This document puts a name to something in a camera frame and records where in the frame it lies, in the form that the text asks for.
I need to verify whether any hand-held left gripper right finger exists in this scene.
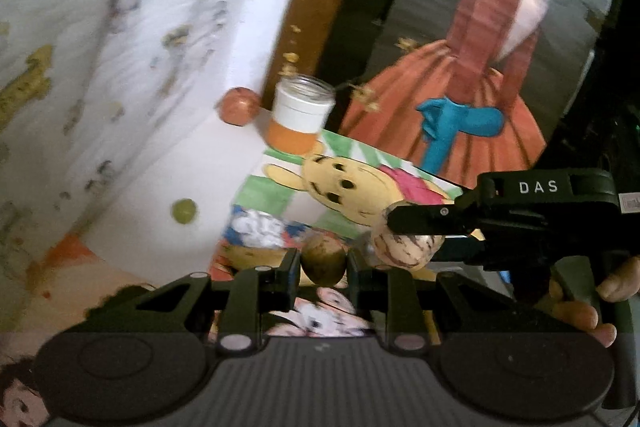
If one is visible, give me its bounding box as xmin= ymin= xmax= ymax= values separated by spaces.
xmin=347 ymin=249 xmax=566 ymax=351

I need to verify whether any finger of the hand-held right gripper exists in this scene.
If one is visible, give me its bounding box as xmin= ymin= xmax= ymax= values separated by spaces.
xmin=387 ymin=201 xmax=481 ymax=236
xmin=429 ymin=236 xmax=490 ymax=267

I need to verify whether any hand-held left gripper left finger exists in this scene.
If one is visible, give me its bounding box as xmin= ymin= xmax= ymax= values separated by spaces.
xmin=85 ymin=249 xmax=301 ymax=355

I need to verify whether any brown kiwi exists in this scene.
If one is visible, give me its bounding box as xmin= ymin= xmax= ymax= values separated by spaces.
xmin=299 ymin=231 xmax=348 ymax=286

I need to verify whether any tan striped melon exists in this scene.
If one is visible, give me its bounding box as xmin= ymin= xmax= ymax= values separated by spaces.
xmin=370 ymin=201 xmax=446 ymax=269

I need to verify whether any person's right hand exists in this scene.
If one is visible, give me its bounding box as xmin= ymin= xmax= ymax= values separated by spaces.
xmin=548 ymin=256 xmax=640 ymax=349

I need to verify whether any green grape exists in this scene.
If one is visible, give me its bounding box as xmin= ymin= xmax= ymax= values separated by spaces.
xmin=171 ymin=198 xmax=198 ymax=225

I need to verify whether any white and orange jar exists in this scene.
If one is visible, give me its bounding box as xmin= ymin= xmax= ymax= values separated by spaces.
xmin=263 ymin=75 xmax=337 ymax=156

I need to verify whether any red apple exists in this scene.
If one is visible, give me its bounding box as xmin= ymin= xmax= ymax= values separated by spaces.
xmin=216 ymin=87 xmax=262 ymax=126

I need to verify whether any cartoon printed curtain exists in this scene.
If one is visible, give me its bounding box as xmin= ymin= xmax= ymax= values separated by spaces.
xmin=0 ymin=0 xmax=323 ymax=323

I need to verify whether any wall poster with orange dress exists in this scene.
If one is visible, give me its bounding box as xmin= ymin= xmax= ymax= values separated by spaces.
xmin=338 ymin=0 xmax=627 ymax=188

